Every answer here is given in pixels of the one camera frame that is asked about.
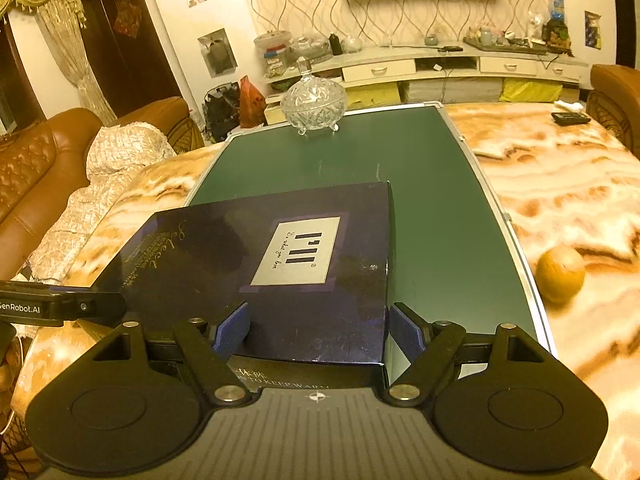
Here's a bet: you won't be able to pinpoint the brown leather sofa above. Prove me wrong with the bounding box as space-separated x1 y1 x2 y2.
0 96 206 281

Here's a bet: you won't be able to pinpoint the black bag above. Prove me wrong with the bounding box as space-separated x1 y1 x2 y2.
202 85 243 144

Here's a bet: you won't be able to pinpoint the red plastic bag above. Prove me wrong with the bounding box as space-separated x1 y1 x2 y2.
239 76 267 129

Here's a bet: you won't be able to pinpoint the orange fruit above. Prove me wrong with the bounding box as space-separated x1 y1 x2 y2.
536 246 587 304

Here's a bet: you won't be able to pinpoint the tea tray with teaware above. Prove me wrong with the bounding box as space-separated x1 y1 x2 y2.
463 24 549 56

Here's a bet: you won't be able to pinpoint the yellow bag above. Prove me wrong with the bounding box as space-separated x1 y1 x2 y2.
500 78 564 104
345 82 401 111

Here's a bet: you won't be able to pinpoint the lidded glass candy bowl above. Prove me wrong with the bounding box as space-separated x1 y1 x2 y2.
280 56 347 136

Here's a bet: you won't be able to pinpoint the marble desktop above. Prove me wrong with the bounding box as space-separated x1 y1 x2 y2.
10 101 640 480

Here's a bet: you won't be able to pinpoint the clear glass dish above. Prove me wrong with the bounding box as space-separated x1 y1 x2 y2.
292 35 331 64

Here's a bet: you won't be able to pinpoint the stack of plastic containers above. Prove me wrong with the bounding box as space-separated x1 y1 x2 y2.
253 30 294 79

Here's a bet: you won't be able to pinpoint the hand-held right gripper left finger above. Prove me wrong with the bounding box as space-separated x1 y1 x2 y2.
90 301 253 407

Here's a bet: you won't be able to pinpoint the white television cabinet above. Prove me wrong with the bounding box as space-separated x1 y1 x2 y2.
262 42 591 126

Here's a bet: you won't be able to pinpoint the dark wooden door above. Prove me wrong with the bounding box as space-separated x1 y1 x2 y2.
77 0 174 119

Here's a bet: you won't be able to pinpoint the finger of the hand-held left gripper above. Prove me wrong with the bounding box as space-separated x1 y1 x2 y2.
59 289 127 321

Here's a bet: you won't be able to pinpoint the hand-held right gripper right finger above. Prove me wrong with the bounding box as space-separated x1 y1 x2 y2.
381 302 548 408

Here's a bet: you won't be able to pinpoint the colourful snack bags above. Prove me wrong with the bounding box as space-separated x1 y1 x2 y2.
542 0 572 54

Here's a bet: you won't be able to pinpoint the dark vase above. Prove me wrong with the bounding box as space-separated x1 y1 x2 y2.
205 40 234 74

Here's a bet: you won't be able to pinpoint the red door ornament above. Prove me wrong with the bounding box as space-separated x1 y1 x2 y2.
112 2 144 37

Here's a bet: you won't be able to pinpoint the green board with silver frame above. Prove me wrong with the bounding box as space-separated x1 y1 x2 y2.
187 101 558 376

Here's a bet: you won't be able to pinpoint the patterned curtain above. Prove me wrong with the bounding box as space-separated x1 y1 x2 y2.
0 0 119 127

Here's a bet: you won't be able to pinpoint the dark box lid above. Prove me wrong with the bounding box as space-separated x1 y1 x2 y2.
95 180 397 394

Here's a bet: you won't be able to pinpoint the lace sofa cover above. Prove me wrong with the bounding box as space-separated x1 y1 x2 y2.
12 122 179 284

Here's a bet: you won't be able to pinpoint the brown leather armchair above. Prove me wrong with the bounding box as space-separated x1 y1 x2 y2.
585 64 640 157

